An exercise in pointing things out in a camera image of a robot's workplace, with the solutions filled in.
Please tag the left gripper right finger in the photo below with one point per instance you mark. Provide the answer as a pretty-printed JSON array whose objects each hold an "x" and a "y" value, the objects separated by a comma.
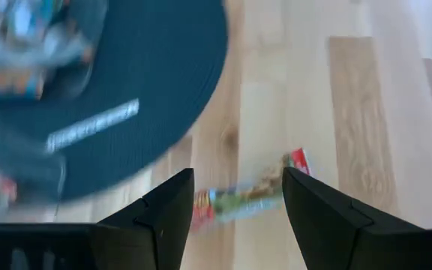
[{"x": 336, "y": 232}]

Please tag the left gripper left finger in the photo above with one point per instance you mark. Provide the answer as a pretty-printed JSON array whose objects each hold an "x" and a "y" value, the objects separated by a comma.
[{"x": 156, "y": 240}]

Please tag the red Chewy chocolate chip bar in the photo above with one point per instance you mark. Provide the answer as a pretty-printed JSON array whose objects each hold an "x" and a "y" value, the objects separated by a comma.
[{"x": 246, "y": 198}]

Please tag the blue orange granola bar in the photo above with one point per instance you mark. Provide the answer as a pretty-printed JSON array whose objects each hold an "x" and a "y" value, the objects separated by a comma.
[{"x": 9, "y": 82}]

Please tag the blue white granola bar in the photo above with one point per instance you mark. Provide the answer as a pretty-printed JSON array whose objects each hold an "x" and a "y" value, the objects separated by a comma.
[{"x": 32, "y": 18}]

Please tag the clear plastic bin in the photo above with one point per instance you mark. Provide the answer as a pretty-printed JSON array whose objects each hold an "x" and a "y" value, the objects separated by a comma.
[
  {"x": 88, "y": 22},
  {"x": 51, "y": 176}
]

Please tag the white label strip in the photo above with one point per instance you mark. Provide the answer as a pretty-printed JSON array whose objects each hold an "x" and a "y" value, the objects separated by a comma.
[{"x": 92, "y": 125}]

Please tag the round dark blue mat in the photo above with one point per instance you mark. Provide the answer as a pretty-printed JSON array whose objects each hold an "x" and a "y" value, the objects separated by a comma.
[{"x": 156, "y": 75}]

